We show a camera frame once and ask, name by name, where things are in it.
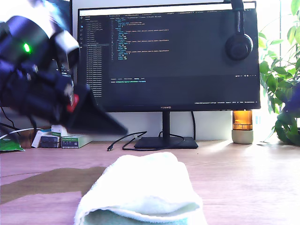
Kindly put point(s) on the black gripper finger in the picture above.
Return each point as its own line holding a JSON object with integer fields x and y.
{"x": 294, "y": 98}
{"x": 93, "y": 117}

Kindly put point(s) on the pastel striped tea towel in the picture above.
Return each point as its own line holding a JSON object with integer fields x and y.
{"x": 140, "y": 182}

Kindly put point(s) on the black over-ear headphones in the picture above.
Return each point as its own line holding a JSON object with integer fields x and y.
{"x": 239, "y": 47}

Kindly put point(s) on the green leafy houseplant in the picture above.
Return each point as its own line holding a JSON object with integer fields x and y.
{"x": 279, "y": 77}

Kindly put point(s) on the brown cardboard box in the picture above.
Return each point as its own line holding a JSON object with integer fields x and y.
{"x": 25, "y": 139}

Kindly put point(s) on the black Huawei monitor on stand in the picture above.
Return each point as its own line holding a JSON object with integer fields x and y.
{"x": 164, "y": 70}

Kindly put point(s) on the green foil packet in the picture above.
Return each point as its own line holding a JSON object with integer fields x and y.
{"x": 9, "y": 145}

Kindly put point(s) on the arm white camera box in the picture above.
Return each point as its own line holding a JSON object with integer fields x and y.
{"x": 70, "y": 51}

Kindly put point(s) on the small dark box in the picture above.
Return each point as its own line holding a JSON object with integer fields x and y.
{"x": 49, "y": 140}

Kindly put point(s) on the green and white box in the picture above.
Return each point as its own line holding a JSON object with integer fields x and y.
{"x": 70, "y": 141}

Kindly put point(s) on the black monitor with terminal windows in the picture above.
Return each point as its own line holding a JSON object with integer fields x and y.
{"x": 64, "y": 14}

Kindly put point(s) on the amber glass lamp grey base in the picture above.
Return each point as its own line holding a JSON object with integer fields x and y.
{"x": 242, "y": 122}

